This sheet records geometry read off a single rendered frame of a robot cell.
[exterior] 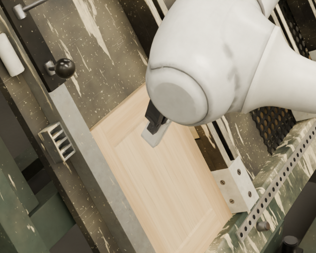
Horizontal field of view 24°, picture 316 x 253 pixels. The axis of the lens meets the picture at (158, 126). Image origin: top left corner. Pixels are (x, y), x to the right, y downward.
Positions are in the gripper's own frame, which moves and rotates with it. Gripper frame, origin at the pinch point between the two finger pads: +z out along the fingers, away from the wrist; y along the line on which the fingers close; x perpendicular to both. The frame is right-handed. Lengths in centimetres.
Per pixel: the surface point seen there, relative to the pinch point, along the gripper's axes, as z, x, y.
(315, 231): 129, 31, -126
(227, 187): 51, 7, -44
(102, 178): 34.0, -7.9, -8.4
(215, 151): 44, 0, -44
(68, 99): 24.7, -22.7, -9.4
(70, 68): 10.1, -21.3, -3.8
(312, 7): 46, -18, -116
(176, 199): 48, 2, -28
